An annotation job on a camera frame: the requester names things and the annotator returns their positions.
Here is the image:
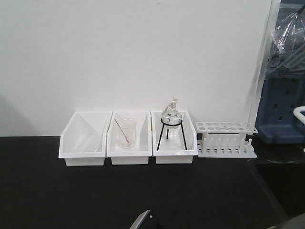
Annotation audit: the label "clear beaker in bin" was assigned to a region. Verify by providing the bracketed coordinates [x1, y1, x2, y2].
[116, 118, 136, 149]

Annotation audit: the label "silver metal tray corner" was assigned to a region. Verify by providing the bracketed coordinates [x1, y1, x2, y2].
[129, 210, 150, 229]

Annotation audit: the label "glass alcohol lamp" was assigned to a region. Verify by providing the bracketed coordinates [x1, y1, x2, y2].
[162, 98, 182, 125]

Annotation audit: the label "black tripod stand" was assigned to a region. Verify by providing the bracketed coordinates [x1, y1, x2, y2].
[156, 118, 188, 151]

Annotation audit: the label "white middle storage bin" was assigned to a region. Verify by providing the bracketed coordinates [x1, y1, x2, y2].
[106, 111, 153, 165]

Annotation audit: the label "white storage bin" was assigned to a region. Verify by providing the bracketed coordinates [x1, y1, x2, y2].
[151, 111, 198, 164]
[106, 111, 153, 165]
[58, 112, 112, 167]

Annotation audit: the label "glass stirring rod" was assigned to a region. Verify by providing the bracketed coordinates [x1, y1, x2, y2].
[114, 118, 132, 145]

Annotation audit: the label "white right storage bin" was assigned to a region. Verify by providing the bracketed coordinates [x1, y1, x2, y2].
[151, 111, 198, 164]

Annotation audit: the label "white left storage bin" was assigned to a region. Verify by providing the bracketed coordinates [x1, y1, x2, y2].
[58, 112, 112, 167]

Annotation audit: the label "white test tube rack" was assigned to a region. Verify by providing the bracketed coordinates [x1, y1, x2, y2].
[195, 122, 258, 158]

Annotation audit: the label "clear plastic wrapped rods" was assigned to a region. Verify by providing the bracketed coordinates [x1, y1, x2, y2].
[265, 3, 305, 80]

